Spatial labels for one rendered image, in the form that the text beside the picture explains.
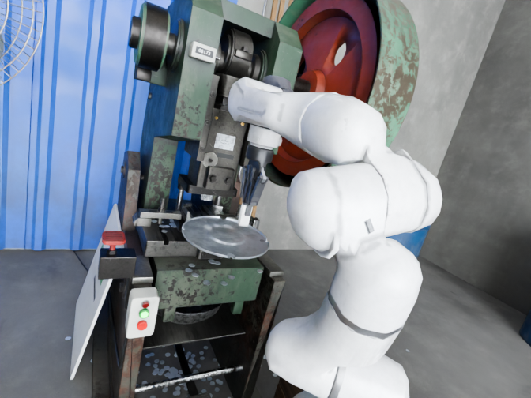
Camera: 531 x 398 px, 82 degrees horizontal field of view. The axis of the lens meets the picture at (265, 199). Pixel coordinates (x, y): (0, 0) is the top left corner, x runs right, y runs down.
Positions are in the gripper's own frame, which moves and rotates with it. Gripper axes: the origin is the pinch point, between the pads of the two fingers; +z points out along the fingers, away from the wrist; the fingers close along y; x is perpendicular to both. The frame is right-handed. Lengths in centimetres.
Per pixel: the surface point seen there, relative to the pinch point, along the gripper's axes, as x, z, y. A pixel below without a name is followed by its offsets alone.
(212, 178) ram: -3.7, -3.7, -23.2
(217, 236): -3.8, 11.0, -7.6
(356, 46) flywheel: 36, -59, -18
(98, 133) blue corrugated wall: -41, 6, -147
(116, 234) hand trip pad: -32.5, 13.8, -12.4
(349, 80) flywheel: 36, -48, -16
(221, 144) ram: -1.7, -15.7, -27.5
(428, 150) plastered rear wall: 293, -38, -158
